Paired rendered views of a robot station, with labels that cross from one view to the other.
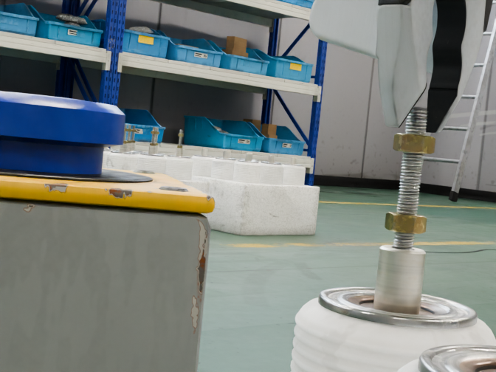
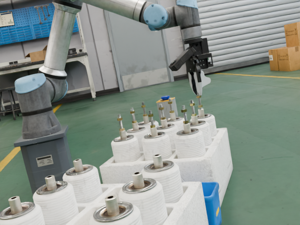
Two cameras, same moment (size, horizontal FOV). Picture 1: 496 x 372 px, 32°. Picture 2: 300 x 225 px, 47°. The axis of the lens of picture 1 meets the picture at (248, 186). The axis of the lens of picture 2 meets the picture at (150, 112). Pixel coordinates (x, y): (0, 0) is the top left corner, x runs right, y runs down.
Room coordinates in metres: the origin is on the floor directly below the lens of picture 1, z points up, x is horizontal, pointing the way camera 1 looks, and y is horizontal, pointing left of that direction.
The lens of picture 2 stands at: (1.01, -1.30, 0.52)
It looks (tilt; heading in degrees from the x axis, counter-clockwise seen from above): 9 degrees down; 125
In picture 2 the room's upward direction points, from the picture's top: 11 degrees counter-clockwise
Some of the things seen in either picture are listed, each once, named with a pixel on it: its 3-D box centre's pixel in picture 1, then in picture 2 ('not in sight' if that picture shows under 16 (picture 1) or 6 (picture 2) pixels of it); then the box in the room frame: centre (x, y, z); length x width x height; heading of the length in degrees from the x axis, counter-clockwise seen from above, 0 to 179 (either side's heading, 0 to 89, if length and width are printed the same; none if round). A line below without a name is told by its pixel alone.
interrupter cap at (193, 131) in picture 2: not in sight; (187, 132); (0.46, -0.31, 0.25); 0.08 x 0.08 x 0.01
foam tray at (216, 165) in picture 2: not in sight; (172, 168); (0.32, -0.22, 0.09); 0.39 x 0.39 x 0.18; 13
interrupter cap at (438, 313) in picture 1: (396, 308); (202, 116); (0.41, -0.08, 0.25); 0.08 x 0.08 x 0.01
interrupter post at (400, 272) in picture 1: (398, 282); (201, 113); (0.41, -0.08, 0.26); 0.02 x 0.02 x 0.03
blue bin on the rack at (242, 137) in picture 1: (223, 133); not in sight; (6.08, 0.21, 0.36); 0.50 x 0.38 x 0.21; 41
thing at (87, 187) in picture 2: not in sight; (86, 201); (0.31, -0.66, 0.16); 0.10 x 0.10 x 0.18
